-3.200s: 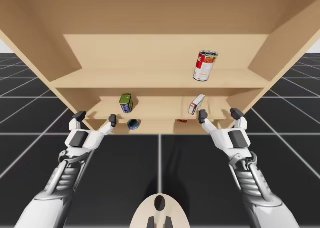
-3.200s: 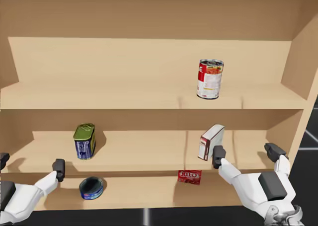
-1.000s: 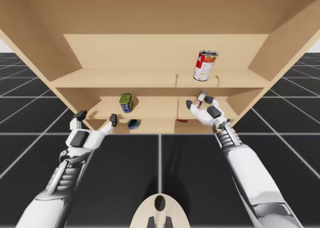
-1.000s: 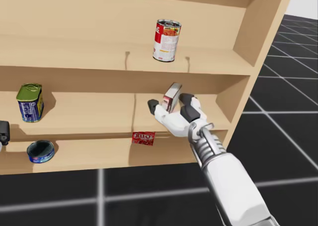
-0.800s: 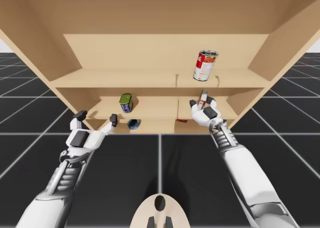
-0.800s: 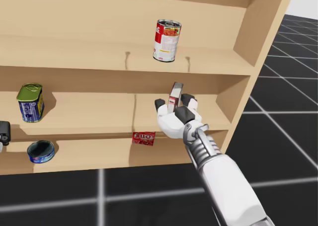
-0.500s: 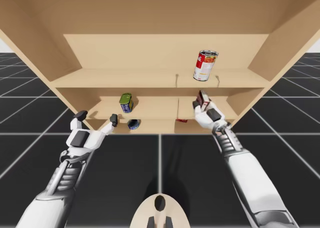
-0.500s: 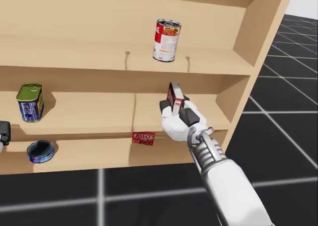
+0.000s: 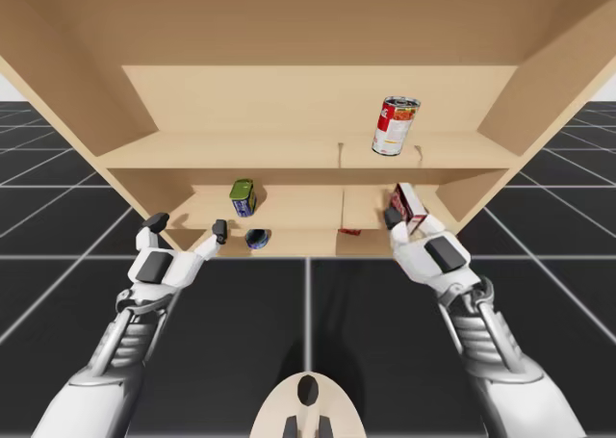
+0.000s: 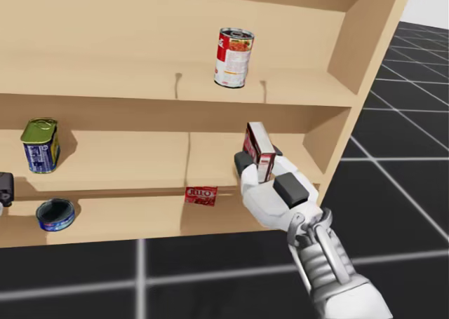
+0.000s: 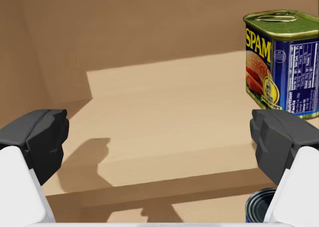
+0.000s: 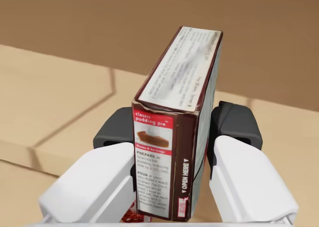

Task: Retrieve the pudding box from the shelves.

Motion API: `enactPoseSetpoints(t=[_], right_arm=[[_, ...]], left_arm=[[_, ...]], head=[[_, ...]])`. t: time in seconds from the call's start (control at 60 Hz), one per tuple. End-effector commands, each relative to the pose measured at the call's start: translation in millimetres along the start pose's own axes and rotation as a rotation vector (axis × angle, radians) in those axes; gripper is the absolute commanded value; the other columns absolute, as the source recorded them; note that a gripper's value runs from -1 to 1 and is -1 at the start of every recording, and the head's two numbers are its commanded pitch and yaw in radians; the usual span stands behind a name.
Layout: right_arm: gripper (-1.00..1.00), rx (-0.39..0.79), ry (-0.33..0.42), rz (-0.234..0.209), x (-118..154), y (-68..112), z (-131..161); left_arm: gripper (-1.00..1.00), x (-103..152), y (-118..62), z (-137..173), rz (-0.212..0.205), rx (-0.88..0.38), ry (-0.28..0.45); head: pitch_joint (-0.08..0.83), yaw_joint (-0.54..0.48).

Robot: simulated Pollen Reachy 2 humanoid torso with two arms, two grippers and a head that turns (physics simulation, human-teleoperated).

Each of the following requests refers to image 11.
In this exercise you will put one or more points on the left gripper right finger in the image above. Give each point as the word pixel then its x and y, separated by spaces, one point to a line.
pixel 286 147

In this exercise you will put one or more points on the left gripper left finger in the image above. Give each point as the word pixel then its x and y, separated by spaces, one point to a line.
pixel 37 147

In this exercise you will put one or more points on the blue flat can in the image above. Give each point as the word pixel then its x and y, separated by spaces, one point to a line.
pixel 258 207

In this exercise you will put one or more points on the green and blue rectangular can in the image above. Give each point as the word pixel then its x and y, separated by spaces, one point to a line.
pixel 284 62

